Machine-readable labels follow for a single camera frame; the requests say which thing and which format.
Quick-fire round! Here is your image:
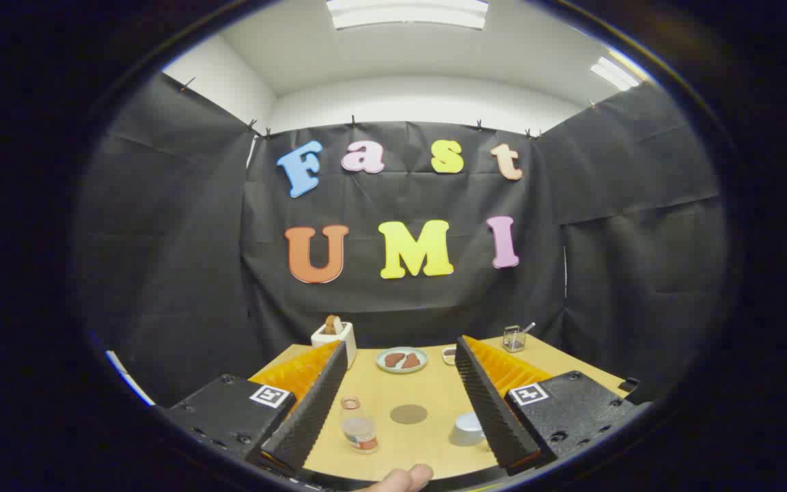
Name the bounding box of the white cup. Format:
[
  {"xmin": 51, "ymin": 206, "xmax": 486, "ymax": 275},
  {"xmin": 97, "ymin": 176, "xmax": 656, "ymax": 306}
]
[{"xmin": 450, "ymin": 411, "xmax": 488, "ymax": 448}]

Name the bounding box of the pale green plate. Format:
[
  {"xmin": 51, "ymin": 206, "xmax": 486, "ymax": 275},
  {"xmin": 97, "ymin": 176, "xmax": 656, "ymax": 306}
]
[{"xmin": 376, "ymin": 346, "xmax": 429, "ymax": 374}]

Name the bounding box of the round brown coaster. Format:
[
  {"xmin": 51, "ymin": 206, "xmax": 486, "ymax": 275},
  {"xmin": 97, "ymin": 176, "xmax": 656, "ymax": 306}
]
[{"xmin": 390, "ymin": 404, "xmax": 428, "ymax": 425}]

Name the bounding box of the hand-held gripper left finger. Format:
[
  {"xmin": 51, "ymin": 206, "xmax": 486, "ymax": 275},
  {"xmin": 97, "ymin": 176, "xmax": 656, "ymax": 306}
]
[{"xmin": 161, "ymin": 340, "xmax": 350, "ymax": 479}]

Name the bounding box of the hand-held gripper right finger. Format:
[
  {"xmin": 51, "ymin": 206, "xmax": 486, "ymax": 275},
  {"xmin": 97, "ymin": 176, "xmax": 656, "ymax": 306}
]
[{"xmin": 454, "ymin": 335, "xmax": 651, "ymax": 476}]

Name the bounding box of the long ceiling light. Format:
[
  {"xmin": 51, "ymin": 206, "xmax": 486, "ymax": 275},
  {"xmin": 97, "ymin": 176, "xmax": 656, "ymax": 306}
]
[{"xmin": 327, "ymin": 0, "xmax": 489, "ymax": 31}]

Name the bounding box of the white toaster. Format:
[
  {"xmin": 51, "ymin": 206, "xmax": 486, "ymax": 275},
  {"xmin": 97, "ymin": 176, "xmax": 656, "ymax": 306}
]
[{"xmin": 311, "ymin": 321, "xmax": 357, "ymax": 370}]

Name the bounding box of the wooden table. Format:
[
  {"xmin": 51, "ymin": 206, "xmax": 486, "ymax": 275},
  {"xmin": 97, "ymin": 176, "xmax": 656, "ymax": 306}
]
[{"xmin": 247, "ymin": 333, "xmax": 630, "ymax": 482}]

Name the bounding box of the black backdrop cloth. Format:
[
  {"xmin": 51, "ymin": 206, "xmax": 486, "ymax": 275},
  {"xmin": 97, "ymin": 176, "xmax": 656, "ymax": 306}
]
[{"xmin": 76, "ymin": 72, "xmax": 729, "ymax": 411}]

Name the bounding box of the clear plastic juice bottle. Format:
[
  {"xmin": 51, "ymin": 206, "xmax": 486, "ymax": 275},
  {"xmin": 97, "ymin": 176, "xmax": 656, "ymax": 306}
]
[{"xmin": 339, "ymin": 395, "xmax": 379, "ymax": 454}]

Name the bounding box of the small ceiling light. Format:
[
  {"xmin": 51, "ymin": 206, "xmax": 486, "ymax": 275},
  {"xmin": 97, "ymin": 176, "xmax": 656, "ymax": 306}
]
[{"xmin": 590, "ymin": 56, "xmax": 640, "ymax": 92}]

